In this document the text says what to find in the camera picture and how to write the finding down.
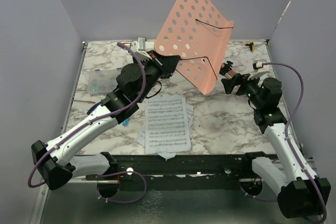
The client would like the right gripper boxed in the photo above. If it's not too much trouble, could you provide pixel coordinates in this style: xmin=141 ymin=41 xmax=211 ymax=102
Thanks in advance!
xmin=222 ymin=71 xmax=265 ymax=108

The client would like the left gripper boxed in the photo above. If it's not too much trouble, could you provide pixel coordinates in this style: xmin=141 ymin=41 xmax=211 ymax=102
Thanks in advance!
xmin=136 ymin=50 xmax=181 ymax=102

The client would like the pink perforated music stand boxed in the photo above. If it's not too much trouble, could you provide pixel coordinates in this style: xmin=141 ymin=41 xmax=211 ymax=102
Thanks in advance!
xmin=154 ymin=0 xmax=234 ymax=94

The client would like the sheet music page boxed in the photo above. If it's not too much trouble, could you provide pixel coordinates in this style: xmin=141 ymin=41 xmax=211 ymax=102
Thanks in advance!
xmin=136 ymin=104 xmax=194 ymax=159
xmin=145 ymin=95 xmax=191 ymax=154

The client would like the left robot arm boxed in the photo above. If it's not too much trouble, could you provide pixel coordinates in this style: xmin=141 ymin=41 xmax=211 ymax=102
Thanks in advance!
xmin=31 ymin=50 xmax=181 ymax=190

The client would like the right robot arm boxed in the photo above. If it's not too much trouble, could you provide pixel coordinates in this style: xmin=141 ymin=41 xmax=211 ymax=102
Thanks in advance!
xmin=221 ymin=73 xmax=331 ymax=219

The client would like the yellow black clamp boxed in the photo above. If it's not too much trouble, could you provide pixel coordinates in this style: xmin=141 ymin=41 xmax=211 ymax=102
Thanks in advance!
xmin=245 ymin=41 xmax=255 ymax=52

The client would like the clear plastic parts box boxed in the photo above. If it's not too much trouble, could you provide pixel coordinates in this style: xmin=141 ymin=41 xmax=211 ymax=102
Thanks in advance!
xmin=87 ymin=68 xmax=121 ymax=95

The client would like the red tipped thin rod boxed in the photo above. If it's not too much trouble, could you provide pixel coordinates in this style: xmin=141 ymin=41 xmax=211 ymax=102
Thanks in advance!
xmin=73 ymin=99 xmax=96 ymax=104

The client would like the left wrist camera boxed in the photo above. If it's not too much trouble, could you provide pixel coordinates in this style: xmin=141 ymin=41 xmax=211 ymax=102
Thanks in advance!
xmin=130 ymin=37 xmax=148 ymax=59

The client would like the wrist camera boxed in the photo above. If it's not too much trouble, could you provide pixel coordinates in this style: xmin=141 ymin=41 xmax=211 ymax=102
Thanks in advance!
xmin=248 ymin=59 xmax=269 ymax=80
xmin=130 ymin=37 xmax=148 ymax=59

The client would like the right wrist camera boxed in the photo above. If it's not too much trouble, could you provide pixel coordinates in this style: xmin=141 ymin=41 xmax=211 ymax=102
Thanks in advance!
xmin=248 ymin=59 xmax=269 ymax=80

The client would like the blue toy recorder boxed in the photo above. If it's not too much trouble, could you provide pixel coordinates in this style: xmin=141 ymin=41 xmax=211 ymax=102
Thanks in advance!
xmin=122 ymin=119 xmax=130 ymax=126

